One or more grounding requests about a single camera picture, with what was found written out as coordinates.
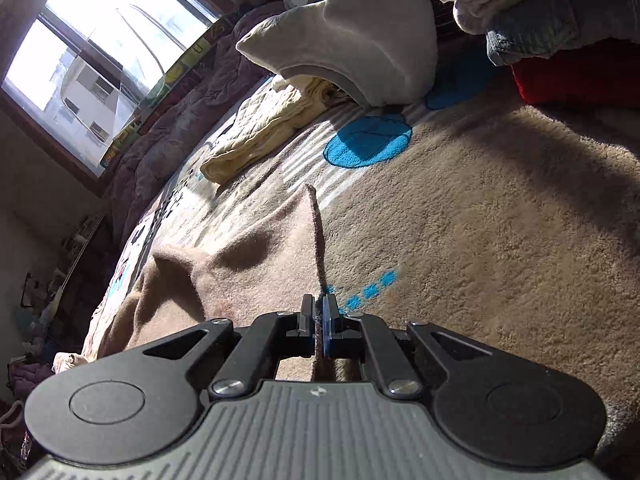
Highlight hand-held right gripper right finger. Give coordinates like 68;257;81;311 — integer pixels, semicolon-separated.
322;293;501;401

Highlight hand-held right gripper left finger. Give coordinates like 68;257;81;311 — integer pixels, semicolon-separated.
142;295;317;401

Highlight beige knit sweater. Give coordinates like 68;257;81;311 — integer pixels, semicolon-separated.
82;182;333;383

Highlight tall stack of folded clothes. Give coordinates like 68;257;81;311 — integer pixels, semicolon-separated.
413;0;640;107

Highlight cartoon mouse printed blanket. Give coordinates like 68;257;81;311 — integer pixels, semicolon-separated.
80;45;640;466

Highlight yellow quilted folded blanket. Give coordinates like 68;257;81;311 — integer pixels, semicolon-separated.
200;77;342;186

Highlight cluttered shelf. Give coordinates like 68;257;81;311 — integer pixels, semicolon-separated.
7;212;108;363

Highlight purple quilt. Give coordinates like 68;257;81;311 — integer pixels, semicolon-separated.
102;0;292;223

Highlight colourful alphabet mat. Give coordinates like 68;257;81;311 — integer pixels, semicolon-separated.
99;14;237;169

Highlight white sweatshirt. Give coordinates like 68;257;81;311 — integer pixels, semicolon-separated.
235;0;442;109

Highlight window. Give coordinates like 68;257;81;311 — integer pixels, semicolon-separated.
0;0;227;182

